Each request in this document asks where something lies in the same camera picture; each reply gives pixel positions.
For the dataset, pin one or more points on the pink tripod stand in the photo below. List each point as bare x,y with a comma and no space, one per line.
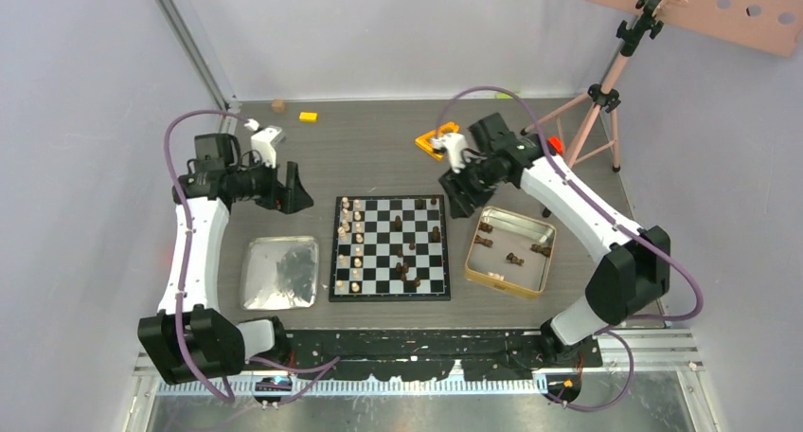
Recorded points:
603,98

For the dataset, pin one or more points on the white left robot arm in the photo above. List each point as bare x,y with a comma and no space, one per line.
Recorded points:
188,339

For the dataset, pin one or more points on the black and white chessboard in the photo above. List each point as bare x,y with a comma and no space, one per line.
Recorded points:
381,249

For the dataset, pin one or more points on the small yellow block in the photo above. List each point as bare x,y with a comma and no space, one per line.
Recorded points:
308,117

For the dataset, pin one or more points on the red block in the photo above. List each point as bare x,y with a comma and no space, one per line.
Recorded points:
556,145

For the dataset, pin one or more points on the pink perforated board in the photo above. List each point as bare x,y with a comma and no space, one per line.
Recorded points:
772,26

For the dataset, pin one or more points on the silver tin lid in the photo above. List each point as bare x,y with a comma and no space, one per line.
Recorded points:
280,273

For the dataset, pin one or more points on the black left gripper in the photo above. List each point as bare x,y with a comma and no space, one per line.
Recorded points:
290,198

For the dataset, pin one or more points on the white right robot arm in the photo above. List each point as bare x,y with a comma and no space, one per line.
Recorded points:
630,273

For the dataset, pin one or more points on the gold square metal tin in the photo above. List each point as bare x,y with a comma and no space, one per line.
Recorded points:
500,257

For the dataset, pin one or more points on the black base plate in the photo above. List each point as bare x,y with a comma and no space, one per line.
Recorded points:
417,355

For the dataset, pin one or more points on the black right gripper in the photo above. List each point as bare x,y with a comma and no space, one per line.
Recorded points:
454,183

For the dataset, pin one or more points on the dark pawn in tin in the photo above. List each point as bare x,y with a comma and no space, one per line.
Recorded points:
542,250

